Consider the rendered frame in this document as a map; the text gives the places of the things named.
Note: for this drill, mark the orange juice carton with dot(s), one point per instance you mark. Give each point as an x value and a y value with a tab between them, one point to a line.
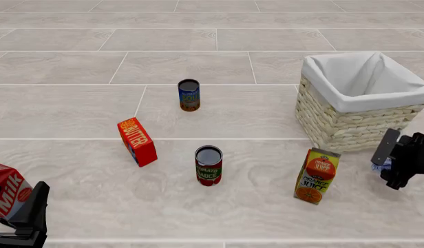
315	178

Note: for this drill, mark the red tomato sauce can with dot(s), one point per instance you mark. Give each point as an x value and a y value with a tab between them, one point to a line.
208	170

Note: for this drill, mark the red butter box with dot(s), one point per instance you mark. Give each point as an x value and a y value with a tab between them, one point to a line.
138	143

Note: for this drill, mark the blue and white cream cheese box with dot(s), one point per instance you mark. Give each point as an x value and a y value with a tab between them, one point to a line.
380	166

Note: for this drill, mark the blue soup can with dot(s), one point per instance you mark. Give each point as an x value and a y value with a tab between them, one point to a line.
189	96

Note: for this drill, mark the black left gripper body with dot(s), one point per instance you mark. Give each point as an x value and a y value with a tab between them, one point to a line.
19	239

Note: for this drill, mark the wicker basket with white liner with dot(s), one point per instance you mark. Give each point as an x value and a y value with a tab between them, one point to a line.
349	124

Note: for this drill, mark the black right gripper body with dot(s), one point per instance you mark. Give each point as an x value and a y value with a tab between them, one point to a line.
422	160

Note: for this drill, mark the red and white milk carton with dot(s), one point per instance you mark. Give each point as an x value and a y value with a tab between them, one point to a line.
9	192

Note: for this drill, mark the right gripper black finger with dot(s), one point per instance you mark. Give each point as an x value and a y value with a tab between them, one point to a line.
414	142
398	178

